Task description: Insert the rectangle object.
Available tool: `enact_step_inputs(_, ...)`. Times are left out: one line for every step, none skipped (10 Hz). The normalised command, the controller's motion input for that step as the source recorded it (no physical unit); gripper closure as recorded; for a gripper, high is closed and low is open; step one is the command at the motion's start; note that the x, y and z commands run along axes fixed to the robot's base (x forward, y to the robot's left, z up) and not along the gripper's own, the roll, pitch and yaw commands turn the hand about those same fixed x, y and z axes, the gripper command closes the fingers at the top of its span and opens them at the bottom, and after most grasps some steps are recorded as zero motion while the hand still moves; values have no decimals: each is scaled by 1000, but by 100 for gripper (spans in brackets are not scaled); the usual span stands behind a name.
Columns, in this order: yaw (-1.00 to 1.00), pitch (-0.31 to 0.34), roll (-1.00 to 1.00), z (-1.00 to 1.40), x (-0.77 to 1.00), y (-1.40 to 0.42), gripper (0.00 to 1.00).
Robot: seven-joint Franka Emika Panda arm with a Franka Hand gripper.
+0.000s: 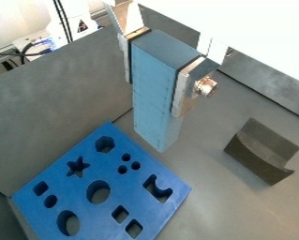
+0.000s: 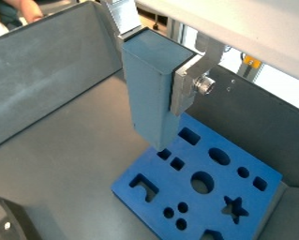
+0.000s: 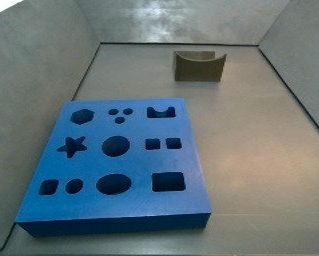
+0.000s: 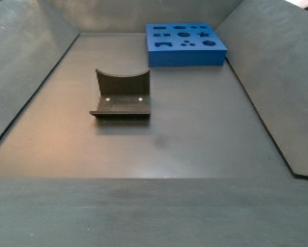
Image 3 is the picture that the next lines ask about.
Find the grey concave rectangle block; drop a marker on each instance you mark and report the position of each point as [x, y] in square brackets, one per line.
[198, 66]

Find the blue shape sorter board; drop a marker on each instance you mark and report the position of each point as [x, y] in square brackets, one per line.
[119, 171]

